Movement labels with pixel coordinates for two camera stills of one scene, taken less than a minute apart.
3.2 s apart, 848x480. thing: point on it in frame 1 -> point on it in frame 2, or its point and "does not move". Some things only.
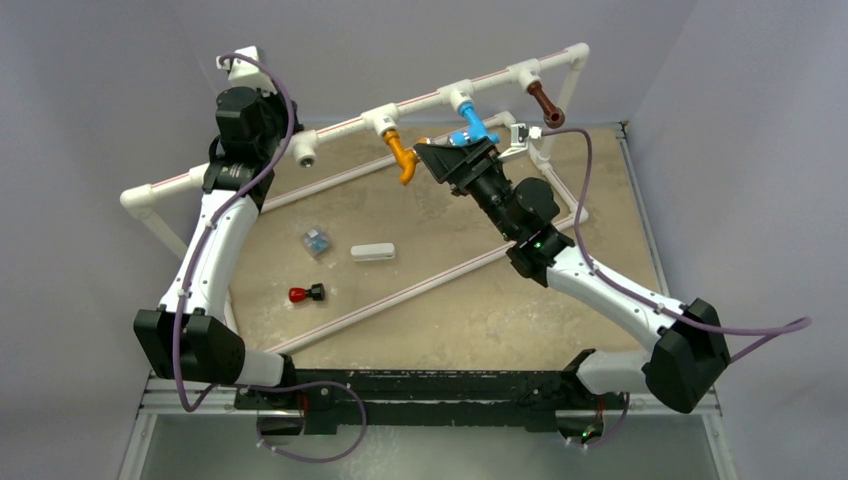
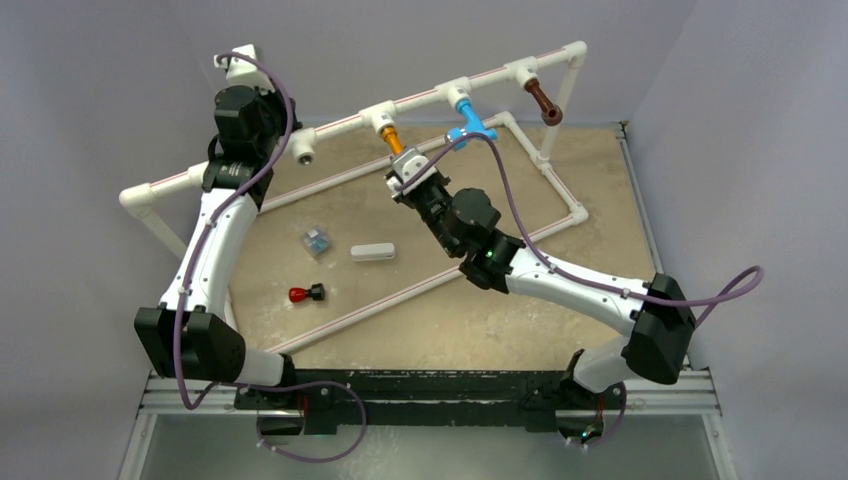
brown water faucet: (554, 116) does not move
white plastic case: (367, 252) does not move
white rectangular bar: (519, 134) -> (403, 168)
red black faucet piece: (299, 294) does not move
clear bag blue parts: (316, 242) does not move
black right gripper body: (488, 188) -> (431, 206)
